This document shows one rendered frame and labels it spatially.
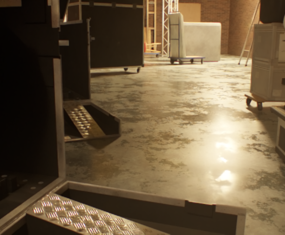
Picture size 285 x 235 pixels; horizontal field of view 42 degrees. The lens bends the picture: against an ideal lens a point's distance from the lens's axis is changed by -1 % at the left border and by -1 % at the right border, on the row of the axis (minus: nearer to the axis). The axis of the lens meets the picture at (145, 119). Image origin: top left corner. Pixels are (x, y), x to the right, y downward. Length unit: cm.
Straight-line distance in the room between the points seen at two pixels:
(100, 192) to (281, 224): 81
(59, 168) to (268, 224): 96
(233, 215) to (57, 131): 83
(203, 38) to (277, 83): 783
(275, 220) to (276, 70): 262
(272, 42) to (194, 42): 778
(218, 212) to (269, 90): 279
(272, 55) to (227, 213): 282
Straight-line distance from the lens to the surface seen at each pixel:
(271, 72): 420
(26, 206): 150
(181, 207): 159
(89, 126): 316
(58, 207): 150
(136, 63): 811
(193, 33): 1182
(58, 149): 170
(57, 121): 167
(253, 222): 177
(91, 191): 170
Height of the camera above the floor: 81
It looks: 13 degrees down
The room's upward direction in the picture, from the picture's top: straight up
